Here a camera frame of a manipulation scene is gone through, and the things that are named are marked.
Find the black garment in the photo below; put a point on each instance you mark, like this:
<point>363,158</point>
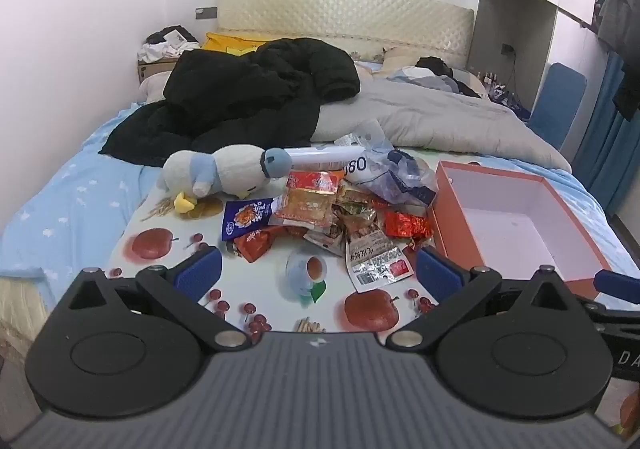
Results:
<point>434,65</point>

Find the yellow pillow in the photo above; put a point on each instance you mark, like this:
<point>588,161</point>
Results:
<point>220,43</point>

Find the pile of clothes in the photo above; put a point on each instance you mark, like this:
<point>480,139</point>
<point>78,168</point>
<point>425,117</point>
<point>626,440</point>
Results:
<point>165,44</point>

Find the small red snack packet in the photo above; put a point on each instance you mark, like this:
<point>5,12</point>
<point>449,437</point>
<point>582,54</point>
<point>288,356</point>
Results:
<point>419,246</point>

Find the blue snack packet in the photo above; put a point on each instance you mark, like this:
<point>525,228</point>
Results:
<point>242,219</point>

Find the clear orange snack packet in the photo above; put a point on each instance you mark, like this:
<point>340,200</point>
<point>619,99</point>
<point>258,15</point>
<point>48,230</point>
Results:
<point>305,201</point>

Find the blue curtain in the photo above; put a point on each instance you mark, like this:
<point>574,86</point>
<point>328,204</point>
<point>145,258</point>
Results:
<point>610,154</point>

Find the brown snack packet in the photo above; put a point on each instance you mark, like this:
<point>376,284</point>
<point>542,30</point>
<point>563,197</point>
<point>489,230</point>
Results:
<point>357,214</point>

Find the white duck plush toy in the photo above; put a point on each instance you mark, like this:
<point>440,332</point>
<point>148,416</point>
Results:
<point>230,169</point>

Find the light blue bed sheet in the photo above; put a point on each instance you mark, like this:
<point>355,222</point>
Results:
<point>65,199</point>

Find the red foil snack packet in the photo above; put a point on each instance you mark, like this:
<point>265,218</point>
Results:
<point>405,224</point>

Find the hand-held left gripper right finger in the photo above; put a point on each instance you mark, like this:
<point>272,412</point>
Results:
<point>437,274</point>

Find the clear plastic bag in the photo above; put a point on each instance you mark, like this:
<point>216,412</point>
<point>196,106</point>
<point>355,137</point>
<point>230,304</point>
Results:
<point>400,174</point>

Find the dark hanging garment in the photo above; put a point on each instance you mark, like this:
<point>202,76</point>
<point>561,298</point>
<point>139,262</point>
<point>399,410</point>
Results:
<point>630,89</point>

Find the blue bedside clutter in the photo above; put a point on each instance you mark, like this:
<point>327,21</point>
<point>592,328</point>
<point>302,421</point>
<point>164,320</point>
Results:
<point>510,101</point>

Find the wall socket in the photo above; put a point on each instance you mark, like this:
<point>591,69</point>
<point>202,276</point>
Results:
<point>507,49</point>

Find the fruit print mat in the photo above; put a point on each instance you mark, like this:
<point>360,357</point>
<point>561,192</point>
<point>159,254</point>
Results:
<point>280,299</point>

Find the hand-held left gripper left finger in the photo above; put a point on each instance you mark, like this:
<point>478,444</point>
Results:
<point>200,271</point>

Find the black jacket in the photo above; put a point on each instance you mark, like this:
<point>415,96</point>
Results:
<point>240,89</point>

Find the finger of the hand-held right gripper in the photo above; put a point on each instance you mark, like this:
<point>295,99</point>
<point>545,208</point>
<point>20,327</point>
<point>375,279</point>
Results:
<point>612,283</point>

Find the small bottles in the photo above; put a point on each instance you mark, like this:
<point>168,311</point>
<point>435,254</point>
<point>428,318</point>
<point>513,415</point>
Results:
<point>487,77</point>

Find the orange cardboard box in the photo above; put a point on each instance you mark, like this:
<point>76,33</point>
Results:
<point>505,209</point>

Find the cream quilted headboard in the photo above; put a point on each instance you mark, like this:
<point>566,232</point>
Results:
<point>350,9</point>

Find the grey duvet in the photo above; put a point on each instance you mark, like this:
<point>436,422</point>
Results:
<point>440,124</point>

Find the orange-red snack packet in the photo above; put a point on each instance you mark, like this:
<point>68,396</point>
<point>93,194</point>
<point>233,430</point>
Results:
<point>255,244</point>

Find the clothes rail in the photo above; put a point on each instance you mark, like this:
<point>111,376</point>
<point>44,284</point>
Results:
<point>575,15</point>

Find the white pillow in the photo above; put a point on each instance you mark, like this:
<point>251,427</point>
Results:
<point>152,88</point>

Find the grey wall cabinet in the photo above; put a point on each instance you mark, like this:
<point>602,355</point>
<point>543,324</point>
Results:
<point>520,4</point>

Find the white red-label snack packet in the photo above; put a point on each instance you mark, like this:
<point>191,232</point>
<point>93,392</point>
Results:
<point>370,264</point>

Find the blue chair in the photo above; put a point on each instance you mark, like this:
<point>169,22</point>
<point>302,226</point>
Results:
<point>557,104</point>

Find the grey hanging garment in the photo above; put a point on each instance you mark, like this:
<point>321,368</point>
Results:
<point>620,9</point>

